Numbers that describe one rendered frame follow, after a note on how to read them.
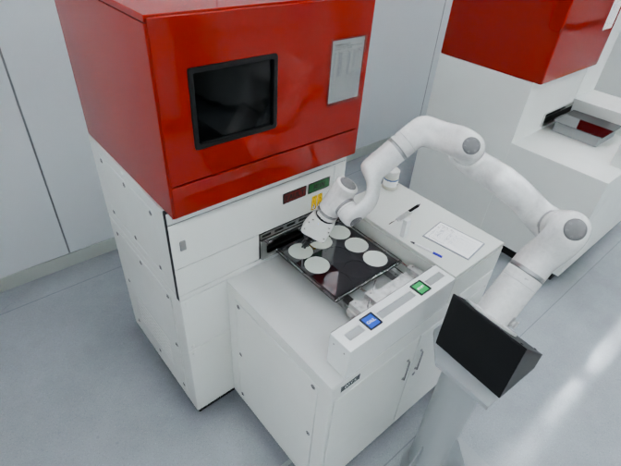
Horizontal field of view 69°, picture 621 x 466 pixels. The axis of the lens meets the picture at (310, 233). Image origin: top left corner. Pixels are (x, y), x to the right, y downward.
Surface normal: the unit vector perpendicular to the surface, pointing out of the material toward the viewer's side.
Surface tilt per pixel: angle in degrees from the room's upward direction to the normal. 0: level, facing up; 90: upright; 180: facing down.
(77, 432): 0
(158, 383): 0
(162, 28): 90
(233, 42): 90
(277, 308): 0
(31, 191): 90
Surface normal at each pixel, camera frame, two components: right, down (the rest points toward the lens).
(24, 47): 0.65, 0.50
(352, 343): 0.06, -0.79
